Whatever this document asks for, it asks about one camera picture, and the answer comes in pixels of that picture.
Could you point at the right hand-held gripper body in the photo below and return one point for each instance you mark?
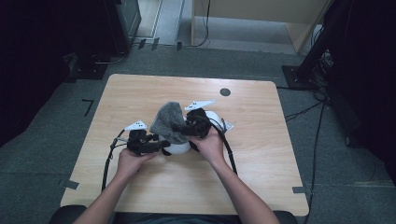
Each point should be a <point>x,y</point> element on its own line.
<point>199,123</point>

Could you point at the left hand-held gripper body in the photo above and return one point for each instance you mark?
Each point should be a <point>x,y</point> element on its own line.
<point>140,143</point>

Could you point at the grey terry towel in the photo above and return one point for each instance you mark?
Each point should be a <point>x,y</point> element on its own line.
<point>168,121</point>

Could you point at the panda plush toy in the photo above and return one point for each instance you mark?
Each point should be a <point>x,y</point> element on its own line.
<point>179,148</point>

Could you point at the person's left hand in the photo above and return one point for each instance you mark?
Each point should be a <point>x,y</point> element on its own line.
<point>130,163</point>

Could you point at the person's right hand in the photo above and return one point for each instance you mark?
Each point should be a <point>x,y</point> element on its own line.
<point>211,147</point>

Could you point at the dark round table grommet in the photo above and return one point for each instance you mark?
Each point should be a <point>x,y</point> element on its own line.
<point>225,92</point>

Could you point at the person's dark clothing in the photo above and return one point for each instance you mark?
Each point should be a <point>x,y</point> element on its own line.
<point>174,219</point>

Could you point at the grey tape strip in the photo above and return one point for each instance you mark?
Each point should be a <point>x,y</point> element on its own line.
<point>299,189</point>
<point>71,184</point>

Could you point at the black chair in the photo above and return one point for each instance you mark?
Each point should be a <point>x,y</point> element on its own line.
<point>63,214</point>

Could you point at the black metal stand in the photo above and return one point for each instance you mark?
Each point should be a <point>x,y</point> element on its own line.
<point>299,77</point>

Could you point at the dark equipment cabinet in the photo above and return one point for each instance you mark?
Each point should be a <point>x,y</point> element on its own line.
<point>124,25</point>

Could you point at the light wooden cabinet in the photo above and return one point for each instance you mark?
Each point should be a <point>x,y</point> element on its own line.
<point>249,9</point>

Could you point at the dark curtain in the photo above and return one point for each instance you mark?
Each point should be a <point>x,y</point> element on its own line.
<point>37,62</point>
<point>367,77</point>

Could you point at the black floor base plate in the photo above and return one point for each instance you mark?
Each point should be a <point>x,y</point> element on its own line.
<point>90,71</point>

